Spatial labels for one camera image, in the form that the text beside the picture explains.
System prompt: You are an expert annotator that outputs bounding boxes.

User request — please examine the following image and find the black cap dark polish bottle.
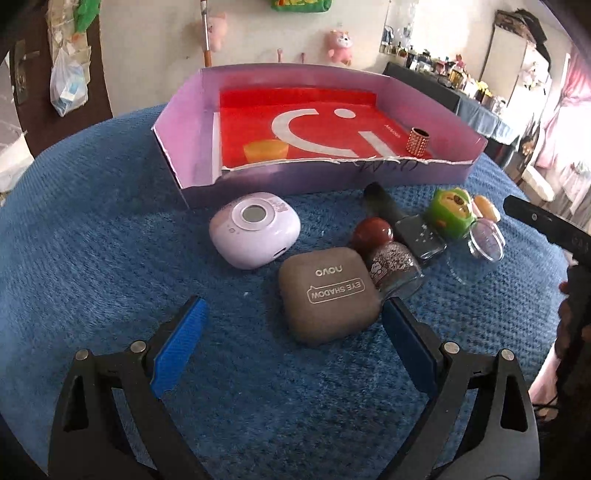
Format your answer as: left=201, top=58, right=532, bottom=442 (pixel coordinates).
left=362, top=182, right=448, bottom=260

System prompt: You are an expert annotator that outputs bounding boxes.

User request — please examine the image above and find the red cap glitter polish bottle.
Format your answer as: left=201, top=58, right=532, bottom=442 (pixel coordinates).
left=352, top=217, right=426, bottom=296

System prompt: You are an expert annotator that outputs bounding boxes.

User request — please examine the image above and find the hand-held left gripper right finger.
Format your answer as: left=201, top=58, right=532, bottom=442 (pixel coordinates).
left=381, top=296, right=541, bottom=480

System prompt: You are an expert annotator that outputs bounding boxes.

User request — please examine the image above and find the metal door handle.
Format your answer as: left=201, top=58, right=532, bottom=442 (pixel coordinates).
left=14, top=39, right=29, bottom=107

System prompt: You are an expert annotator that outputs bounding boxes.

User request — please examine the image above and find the white bedding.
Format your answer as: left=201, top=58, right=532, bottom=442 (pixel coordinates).
left=0, top=134, right=35, bottom=195

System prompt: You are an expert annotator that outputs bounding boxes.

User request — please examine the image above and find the person's right hand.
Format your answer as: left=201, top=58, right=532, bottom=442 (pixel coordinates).
left=556, top=279, right=591, bottom=407

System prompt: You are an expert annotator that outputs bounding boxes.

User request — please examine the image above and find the hanging plastic bag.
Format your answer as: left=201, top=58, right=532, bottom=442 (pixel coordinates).
left=50, top=46, right=89, bottom=117

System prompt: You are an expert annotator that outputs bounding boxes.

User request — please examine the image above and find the brown wooden door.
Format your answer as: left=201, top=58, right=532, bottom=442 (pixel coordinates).
left=9, top=0, right=114, bottom=153

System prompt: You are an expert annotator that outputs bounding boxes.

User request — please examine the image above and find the black cabinet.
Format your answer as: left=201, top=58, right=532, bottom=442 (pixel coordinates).
left=383, top=62, right=462, bottom=116

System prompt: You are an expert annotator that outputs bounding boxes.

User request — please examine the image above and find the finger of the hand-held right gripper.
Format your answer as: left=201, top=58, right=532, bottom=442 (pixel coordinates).
left=503, top=196, right=591, bottom=260

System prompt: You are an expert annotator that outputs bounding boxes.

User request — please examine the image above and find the wall mirror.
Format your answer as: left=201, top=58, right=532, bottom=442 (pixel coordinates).
left=379, top=0, right=416, bottom=56

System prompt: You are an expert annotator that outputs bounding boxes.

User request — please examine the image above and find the white orange mop stick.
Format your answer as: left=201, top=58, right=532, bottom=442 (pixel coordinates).
left=199, top=0, right=214, bottom=70

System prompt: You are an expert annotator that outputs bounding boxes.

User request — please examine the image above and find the light blue tablecloth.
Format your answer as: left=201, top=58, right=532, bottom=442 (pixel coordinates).
left=457, top=95, right=520, bottom=144

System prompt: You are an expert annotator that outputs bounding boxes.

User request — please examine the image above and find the gold studded ring holder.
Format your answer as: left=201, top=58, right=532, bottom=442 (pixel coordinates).
left=406, top=127, right=431, bottom=157

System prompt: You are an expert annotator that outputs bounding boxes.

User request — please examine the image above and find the blue textured blanket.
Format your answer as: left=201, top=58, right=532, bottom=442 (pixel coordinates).
left=0, top=104, right=583, bottom=480

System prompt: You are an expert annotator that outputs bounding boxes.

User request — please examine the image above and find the pink curtain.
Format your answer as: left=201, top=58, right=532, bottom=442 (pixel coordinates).
left=540, top=46, right=591, bottom=171

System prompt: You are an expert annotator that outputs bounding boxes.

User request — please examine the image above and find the brown eye shadow case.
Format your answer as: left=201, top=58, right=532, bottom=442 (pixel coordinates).
left=278, top=247, right=384, bottom=347

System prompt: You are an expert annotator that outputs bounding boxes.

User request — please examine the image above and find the green cloth bag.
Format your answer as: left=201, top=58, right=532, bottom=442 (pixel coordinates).
left=270, top=0, right=332, bottom=12

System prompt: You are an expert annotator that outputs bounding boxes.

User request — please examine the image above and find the clear hanging pocket organizer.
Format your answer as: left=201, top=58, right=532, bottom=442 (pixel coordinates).
left=48, top=0, right=93, bottom=70

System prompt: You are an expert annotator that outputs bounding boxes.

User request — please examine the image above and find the cluttered dark side table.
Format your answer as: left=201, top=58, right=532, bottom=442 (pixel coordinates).
left=392, top=44, right=509, bottom=112

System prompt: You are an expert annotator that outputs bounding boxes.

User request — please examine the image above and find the pink plush bear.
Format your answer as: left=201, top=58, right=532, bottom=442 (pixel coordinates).
left=328, top=30, right=354, bottom=65

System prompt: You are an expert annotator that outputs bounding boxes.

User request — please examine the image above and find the pink cardboard box red bottom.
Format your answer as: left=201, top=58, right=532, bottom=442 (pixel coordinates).
left=151, top=63, right=489, bottom=209

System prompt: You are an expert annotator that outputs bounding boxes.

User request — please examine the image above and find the clear round plastic container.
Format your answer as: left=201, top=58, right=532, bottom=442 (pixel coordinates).
left=447, top=218, right=506, bottom=284

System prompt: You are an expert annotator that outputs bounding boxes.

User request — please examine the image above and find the lilac rounded compact device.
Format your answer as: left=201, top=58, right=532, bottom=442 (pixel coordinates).
left=209, top=192, right=302, bottom=270

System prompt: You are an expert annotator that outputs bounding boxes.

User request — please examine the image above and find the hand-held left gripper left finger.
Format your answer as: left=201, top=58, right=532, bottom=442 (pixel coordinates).
left=48, top=295, right=213, bottom=480

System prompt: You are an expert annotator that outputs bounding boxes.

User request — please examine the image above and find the white wardrobe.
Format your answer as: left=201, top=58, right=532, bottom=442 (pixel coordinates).
left=480, top=11, right=552, bottom=121

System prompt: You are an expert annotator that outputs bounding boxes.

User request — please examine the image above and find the white cushioned stool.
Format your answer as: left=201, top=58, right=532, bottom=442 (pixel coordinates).
left=522, top=164, right=557, bottom=201

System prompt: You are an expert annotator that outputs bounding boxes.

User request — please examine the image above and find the green cartoon toy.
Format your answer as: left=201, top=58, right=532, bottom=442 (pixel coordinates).
left=424, top=188, right=478, bottom=241

